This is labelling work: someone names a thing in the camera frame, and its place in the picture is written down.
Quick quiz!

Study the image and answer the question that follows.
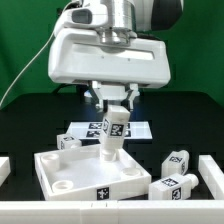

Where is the white right fence wall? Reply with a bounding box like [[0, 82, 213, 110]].
[[198, 155, 224, 200]]

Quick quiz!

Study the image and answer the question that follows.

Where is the white left fence wall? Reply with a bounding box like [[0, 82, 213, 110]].
[[0, 157, 11, 186]]

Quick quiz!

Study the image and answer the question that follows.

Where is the white front fence wall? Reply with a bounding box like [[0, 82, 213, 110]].
[[0, 200, 224, 224]]

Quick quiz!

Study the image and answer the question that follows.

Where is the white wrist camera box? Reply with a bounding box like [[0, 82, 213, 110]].
[[53, 7, 108, 36]]

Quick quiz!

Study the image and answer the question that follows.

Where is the white cable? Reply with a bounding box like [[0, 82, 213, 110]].
[[0, 29, 58, 108]]

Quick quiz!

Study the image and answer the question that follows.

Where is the white square tabletop part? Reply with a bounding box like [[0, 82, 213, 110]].
[[34, 144, 151, 201]]

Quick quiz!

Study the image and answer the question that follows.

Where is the white fence wall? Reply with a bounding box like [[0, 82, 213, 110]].
[[198, 155, 224, 200], [0, 200, 224, 224], [0, 157, 11, 186]]

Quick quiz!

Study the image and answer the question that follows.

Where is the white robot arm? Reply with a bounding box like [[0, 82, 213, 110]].
[[48, 0, 184, 109]]

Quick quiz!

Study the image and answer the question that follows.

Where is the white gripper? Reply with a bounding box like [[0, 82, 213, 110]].
[[48, 28, 171, 112]]

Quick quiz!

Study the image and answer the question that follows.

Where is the white marker base plate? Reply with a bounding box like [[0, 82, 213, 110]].
[[67, 122, 152, 140]]

